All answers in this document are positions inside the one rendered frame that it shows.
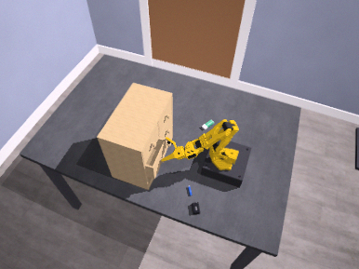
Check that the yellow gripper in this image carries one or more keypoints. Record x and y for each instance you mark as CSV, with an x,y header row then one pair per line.
x,y
178,152

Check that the wooden chest of drawers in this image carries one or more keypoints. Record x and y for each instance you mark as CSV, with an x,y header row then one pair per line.
x,y
127,131

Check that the black nine-volt battery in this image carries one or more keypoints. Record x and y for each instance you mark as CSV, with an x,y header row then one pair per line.
x,y
196,209

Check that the white eraser with green sleeve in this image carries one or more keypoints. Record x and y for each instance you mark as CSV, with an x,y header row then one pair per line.
x,y
208,124

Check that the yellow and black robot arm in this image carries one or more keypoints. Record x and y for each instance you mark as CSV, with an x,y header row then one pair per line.
x,y
213,136

